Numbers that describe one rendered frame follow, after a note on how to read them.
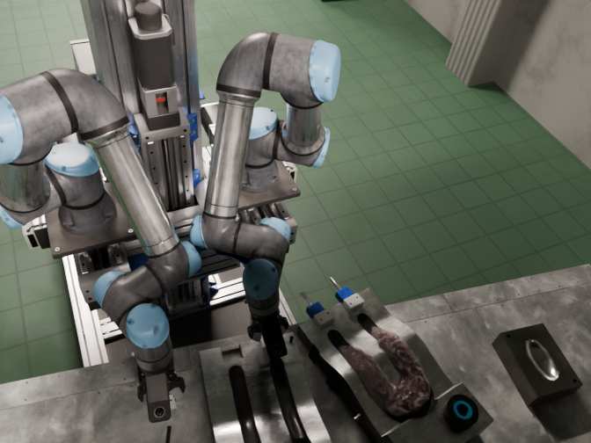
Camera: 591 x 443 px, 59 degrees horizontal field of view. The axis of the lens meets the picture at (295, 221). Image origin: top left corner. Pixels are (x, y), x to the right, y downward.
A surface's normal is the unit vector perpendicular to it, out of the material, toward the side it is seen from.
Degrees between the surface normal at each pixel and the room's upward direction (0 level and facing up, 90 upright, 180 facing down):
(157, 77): 90
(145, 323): 0
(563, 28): 90
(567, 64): 90
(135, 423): 0
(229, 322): 0
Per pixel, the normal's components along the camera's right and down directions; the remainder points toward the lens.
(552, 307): 0.10, -0.66
